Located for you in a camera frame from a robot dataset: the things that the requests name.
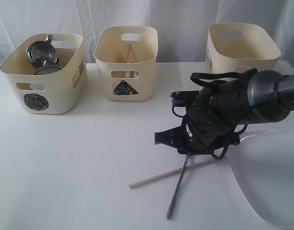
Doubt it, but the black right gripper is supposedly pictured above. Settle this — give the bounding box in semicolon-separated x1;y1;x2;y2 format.
154;80;254;155

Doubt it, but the long steel spoon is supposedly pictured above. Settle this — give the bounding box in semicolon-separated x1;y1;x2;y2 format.
166;155;190;220

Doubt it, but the crosswise wooden chopstick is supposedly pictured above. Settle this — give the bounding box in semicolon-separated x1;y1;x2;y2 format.
129;159;219;189

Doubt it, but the steel bowl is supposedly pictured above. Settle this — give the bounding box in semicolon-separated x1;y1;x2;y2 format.
29;65;62;91

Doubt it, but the steel mug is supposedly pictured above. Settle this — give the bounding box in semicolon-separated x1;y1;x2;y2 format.
26;34;59;69

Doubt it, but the steel table knife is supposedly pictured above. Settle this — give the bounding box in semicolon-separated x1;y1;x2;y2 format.
129;70;138;79

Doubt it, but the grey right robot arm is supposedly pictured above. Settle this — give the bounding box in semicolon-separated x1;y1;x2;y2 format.
154;68;294;159

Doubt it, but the large white square plate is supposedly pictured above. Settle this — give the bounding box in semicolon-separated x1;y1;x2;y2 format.
229;128;294;230

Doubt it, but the cream bin with triangle mark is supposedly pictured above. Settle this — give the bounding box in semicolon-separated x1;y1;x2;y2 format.
94;26;158;101

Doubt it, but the cream bin with square mark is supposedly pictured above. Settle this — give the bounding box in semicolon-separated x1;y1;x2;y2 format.
205;23;281;74

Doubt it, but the cream bin with circle mark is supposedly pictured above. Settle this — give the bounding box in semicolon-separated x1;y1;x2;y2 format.
0;33;87;114

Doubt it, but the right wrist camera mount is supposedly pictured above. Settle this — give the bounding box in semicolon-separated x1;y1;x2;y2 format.
170;91;200;107

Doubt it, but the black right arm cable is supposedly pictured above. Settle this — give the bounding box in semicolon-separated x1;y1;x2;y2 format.
172;68;277;160

